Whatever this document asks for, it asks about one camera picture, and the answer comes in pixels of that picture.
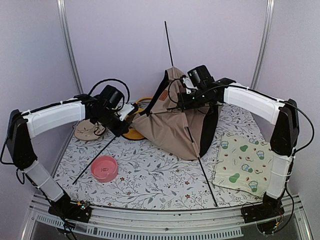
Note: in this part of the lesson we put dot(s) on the yellow double bowl holder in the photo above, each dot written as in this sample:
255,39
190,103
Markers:
133,134

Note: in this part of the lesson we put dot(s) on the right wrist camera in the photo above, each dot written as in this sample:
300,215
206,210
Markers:
187,84

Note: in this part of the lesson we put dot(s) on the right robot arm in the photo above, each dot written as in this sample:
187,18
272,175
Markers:
282,118

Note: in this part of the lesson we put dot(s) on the avocado print pet mat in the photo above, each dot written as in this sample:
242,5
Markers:
243,164

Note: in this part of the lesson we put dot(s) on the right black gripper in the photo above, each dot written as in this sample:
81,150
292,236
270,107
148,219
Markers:
185,105

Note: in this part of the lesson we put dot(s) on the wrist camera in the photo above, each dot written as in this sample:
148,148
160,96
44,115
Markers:
127,110
187,84

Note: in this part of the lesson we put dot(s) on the left aluminium frame post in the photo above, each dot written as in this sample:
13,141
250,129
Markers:
68,43

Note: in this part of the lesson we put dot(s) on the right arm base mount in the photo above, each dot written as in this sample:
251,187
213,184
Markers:
258,212

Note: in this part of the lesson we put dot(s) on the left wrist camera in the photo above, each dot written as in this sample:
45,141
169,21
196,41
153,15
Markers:
127,110

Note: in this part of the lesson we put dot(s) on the front aluminium rail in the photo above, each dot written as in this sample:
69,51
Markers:
112,223

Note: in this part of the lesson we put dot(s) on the aluminium frame post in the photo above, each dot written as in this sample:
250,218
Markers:
68,43
267,24

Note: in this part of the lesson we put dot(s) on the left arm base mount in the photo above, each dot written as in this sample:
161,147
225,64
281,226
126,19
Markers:
78,211

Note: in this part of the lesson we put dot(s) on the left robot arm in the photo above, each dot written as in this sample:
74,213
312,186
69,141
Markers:
24,126

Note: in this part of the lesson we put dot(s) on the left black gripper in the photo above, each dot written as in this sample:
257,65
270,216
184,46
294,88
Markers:
122,129

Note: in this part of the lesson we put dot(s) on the floral table cloth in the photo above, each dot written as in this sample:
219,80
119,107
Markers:
153,179

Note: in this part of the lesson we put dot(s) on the beige pet tent fabric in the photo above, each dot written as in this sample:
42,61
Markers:
187,134

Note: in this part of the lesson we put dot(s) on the beige leaf plate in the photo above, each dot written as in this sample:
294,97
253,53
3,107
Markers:
86,131

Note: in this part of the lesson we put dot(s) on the pink pet bowl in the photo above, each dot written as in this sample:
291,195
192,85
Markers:
104,169

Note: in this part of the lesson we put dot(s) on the black tent pole two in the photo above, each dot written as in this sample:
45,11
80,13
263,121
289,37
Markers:
100,155

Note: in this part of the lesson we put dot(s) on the right aluminium frame post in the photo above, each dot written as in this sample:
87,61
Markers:
267,24

